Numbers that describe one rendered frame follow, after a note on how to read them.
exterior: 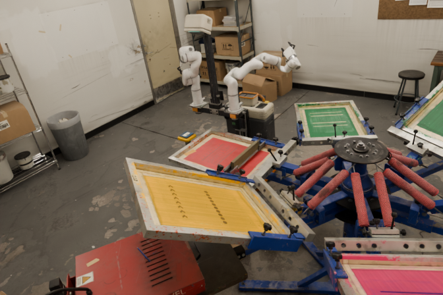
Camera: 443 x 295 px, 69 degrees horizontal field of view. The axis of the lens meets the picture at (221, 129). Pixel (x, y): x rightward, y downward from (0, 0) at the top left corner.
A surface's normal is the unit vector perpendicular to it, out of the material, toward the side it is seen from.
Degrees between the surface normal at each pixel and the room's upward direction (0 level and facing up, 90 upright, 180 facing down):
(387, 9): 90
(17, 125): 90
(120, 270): 0
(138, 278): 0
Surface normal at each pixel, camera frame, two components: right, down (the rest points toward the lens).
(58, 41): 0.79, 0.19
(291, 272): -0.12, -0.88
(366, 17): -0.60, 0.44
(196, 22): -0.55, 0.00
